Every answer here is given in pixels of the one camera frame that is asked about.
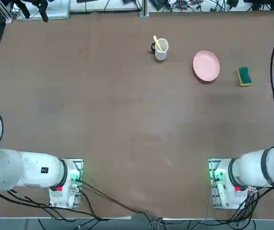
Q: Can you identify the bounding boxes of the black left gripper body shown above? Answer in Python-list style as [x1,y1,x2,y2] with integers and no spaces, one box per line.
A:
[12,0,49,6]

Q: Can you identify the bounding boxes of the green and yellow sponge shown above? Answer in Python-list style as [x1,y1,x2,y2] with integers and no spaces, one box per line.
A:
[237,67,253,88]

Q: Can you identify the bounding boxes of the pink plate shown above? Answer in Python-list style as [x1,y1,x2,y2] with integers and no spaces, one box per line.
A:
[192,50,221,84]

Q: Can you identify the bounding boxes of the yellow spoon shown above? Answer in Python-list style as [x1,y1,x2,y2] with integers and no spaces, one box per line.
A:
[153,35,164,52]

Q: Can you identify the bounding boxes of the white mug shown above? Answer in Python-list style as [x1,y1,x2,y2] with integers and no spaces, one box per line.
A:
[150,37,169,61]

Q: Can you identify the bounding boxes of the black box red connectors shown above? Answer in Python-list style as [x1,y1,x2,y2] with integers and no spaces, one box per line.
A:
[174,0,193,7]

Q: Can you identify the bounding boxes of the aluminium frame post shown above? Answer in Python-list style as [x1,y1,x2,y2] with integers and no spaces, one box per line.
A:
[139,0,149,18]

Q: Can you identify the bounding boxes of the black left base cables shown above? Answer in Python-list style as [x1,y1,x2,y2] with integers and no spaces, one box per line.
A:
[0,189,109,221]

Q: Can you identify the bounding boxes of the black base cables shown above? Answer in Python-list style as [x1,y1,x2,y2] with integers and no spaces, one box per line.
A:
[223,176,274,222]
[0,189,109,221]

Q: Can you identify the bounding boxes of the black cable across table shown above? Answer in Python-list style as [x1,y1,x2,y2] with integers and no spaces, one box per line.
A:
[79,181,157,216]

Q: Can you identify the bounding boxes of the black right base cables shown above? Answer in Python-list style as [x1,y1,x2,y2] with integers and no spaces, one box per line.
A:
[223,176,274,222]

